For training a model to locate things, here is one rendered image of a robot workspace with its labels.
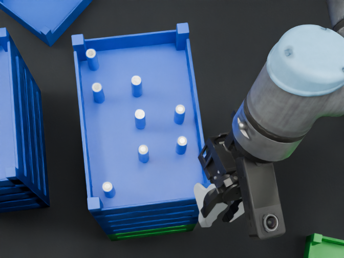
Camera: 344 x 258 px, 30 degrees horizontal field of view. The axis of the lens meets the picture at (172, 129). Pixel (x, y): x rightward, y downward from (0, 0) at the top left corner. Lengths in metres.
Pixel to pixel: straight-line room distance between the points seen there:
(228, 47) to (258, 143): 0.92
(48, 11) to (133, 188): 0.77
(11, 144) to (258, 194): 0.61
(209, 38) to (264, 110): 0.96
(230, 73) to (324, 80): 0.97
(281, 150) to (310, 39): 0.15
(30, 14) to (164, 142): 0.75
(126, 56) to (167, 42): 0.08
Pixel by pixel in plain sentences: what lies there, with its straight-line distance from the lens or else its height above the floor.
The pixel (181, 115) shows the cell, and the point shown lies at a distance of 1.08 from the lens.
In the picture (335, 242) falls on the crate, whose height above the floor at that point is 0.02.
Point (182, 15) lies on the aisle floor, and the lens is 1.74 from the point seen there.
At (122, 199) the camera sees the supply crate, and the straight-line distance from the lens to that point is 1.10.
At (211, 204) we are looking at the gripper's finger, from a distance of 0.92.
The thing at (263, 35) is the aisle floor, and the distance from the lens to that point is 1.74.
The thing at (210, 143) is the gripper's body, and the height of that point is 0.69.
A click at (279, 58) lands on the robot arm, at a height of 0.90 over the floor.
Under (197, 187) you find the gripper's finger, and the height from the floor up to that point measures 0.61.
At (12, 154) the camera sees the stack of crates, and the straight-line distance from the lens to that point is 1.31.
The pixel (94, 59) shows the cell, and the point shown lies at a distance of 1.12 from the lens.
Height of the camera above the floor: 1.57
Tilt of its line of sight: 75 degrees down
